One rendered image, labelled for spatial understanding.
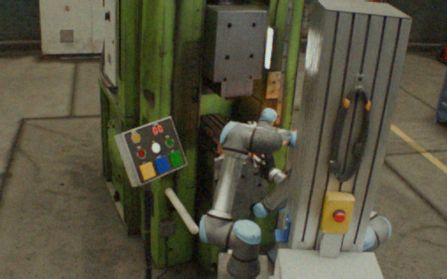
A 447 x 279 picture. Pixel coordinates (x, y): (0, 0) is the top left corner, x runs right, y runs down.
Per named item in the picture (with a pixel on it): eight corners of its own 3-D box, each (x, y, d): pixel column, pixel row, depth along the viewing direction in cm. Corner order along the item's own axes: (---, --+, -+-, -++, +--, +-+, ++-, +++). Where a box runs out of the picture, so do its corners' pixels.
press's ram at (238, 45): (273, 78, 292) (280, 11, 275) (213, 82, 277) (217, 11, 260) (242, 58, 326) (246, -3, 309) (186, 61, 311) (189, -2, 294)
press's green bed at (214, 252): (256, 267, 345) (264, 212, 325) (208, 279, 331) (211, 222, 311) (224, 225, 390) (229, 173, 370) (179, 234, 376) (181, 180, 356)
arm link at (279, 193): (314, 171, 213) (260, 225, 247) (329, 164, 220) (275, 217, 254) (299, 151, 216) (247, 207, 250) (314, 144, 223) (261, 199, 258)
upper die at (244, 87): (252, 94, 290) (253, 79, 286) (220, 97, 283) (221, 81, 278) (222, 73, 325) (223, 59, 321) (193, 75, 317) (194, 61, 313)
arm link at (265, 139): (280, 132, 206) (299, 127, 252) (255, 127, 209) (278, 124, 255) (275, 160, 207) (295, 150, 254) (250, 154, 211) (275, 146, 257)
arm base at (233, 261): (261, 281, 211) (263, 263, 207) (225, 279, 211) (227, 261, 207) (259, 259, 224) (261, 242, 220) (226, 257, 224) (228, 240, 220)
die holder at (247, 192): (264, 212, 325) (272, 150, 306) (211, 222, 310) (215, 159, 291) (229, 172, 371) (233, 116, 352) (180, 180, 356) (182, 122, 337)
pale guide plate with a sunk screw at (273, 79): (278, 97, 314) (281, 71, 307) (266, 99, 310) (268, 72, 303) (276, 96, 316) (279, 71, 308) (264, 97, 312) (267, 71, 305)
